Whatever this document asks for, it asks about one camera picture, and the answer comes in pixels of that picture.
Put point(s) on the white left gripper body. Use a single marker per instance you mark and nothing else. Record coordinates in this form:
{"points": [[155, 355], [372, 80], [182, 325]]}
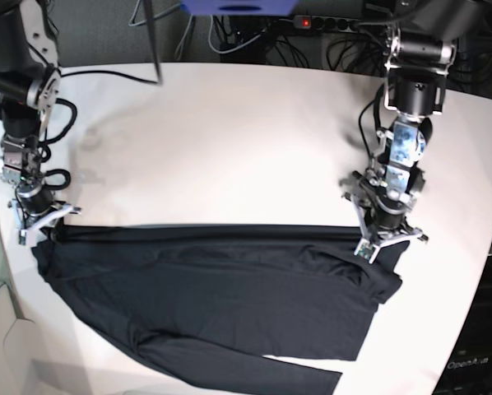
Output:
{"points": [[382, 221]]}

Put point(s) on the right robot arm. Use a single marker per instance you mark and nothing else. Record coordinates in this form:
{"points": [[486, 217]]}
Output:
{"points": [[33, 116]]}

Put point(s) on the blue plastic bin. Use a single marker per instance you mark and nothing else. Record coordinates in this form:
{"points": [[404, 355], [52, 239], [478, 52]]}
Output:
{"points": [[240, 7]]}

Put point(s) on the white power strip red switch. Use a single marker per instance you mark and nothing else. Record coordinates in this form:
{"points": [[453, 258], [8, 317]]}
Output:
{"points": [[325, 24]]}

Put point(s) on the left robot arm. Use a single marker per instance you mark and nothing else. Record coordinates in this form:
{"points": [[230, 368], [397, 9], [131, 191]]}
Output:
{"points": [[420, 47]]}

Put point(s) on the dark navy T-shirt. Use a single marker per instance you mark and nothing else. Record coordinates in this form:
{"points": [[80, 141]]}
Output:
{"points": [[231, 308]]}

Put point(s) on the black OpenArm computer case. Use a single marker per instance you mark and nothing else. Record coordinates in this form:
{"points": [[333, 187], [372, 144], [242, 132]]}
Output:
{"points": [[469, 367]]}

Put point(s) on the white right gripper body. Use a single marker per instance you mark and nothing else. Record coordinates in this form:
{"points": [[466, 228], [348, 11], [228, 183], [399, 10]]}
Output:
{"points": [[28, 227]]}

